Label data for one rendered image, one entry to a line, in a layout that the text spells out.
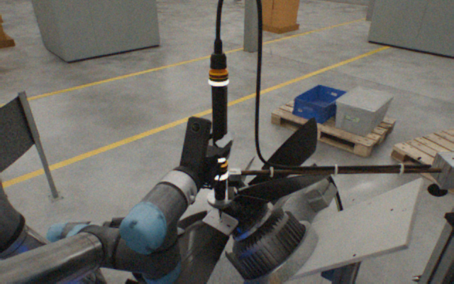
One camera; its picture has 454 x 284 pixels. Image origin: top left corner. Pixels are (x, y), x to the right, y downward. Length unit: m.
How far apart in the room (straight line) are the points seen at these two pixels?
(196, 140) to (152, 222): 0.19
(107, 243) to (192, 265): 0.27
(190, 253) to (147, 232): 0.36
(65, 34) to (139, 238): 6.33
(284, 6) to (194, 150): 8.27
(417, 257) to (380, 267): 0.30
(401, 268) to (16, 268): 2.42
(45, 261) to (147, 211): 0.15
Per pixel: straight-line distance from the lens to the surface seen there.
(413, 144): 3.84
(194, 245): 0.91
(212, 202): 0.89
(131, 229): 0.56
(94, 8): 6.91
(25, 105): 2.80
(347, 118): 3.72
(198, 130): 0.66
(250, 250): 0.97
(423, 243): 2.90
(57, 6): 6.71
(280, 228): 0.97
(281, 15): 8.86
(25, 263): 0.53
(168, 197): 0.59
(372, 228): 0.89
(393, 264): 2.66
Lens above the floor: 1.86
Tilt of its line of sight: 30 degrees down
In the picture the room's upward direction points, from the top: straight up
